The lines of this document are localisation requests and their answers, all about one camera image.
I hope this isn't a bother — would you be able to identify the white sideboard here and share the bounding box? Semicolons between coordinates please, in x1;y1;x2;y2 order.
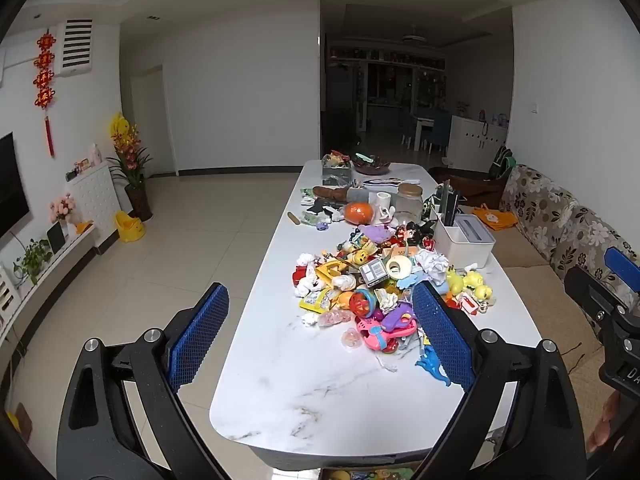
446;115;510;173

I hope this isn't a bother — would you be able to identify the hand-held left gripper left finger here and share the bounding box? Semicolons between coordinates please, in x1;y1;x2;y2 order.
56;282;231;480

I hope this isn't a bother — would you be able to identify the red knot wall decoration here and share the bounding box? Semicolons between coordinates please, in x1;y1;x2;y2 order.
34;32;57;157

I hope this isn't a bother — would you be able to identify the heap of bright plastic playthings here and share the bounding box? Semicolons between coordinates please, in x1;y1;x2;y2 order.
330;469;412;480

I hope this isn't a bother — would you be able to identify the pink flower bouquet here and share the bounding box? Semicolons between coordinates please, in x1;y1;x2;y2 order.
49;194;81;225

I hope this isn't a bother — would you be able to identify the floral patterned sofa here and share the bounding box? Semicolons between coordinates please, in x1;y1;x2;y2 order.
429;162;640;441

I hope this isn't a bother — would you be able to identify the person's right hand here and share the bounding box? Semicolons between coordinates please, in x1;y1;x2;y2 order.
586;391;623;456

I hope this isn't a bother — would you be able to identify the white desk organizer box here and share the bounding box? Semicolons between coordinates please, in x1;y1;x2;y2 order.
434;212;497;269

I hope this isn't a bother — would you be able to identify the white tape roll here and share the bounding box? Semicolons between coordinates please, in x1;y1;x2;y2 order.
386;255;414;280

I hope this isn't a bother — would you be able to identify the orange cloth bag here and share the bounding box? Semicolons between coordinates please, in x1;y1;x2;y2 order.
472;205;519;232

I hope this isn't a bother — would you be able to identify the dark bowl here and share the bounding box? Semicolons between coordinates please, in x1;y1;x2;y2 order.
351;155;392;175

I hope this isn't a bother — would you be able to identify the white door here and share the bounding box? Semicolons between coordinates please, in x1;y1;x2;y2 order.
131;66;177;177

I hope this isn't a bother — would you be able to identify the green potted plant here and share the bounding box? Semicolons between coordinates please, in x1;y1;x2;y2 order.
14;239;53;285

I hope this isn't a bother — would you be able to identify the printed paper sheet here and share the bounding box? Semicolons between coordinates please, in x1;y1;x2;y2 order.
355;176;422;187

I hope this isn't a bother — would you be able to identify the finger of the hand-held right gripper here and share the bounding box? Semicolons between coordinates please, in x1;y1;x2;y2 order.
565;265;628;333
603;246;640;295

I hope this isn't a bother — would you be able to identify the dining table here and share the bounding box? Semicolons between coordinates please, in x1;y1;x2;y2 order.
412;115;451;151

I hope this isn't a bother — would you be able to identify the pile of colourful toys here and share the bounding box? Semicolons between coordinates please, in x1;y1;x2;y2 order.
291;222;497;387

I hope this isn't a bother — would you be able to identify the black picture frame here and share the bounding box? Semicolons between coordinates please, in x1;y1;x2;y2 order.
46;222;67;255

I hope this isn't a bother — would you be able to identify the white television console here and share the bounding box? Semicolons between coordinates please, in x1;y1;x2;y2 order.
0;222;96;341

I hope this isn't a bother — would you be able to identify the dark display shelf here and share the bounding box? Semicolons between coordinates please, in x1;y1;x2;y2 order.
325;47;447;111

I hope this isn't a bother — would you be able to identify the yellow potty chair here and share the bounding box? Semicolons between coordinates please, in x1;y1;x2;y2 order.
115;210;147;244

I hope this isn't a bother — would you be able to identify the white marble table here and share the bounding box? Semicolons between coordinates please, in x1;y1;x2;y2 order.
209;160;545;471

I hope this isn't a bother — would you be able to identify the glass jar with cork lid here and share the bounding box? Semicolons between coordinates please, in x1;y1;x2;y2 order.
394;183;424;217

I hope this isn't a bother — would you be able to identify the brown cylindrical roll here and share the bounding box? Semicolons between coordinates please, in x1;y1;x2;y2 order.
312;186;368;202

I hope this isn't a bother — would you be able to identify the black television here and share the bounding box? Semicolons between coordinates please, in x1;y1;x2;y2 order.
0;132;32;241

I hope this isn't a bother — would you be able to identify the grey box of snacks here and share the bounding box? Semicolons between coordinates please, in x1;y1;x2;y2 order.
321;151;352;186

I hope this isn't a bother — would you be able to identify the yellow orchid potted plant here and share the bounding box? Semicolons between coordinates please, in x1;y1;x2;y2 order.
106;112;155;222

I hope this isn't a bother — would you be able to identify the large white tissue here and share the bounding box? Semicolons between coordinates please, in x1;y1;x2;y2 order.
414;249;451;288

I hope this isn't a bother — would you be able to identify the white radiator cover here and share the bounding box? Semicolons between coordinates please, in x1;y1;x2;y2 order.
70;162;122;256

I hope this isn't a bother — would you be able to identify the green and black backpack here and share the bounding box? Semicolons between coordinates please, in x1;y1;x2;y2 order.
489;146;516;180

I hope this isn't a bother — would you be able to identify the blue dining chair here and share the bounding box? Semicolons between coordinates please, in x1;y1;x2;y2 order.
429;110;452;154
400;110;417;149

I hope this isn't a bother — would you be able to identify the orange ball toy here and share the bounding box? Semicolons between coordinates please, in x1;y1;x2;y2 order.
345;202;374;224

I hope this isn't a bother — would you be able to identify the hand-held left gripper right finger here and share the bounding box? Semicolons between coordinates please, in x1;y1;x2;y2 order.
412;281;586;480

